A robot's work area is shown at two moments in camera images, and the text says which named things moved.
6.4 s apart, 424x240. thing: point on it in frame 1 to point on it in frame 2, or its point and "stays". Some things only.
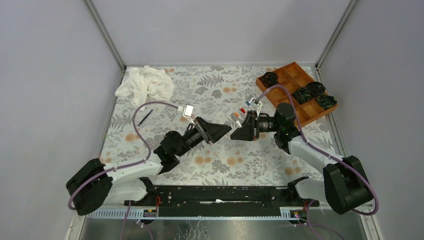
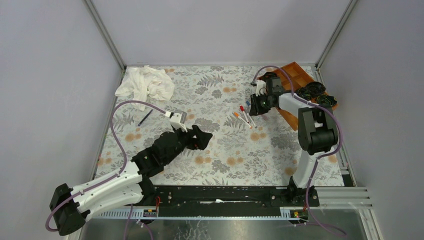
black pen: (145, 118) stays
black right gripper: (250, 128) to (255, 108)
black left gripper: (211, 133) to (201, 140)
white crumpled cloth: (145, 84) stays
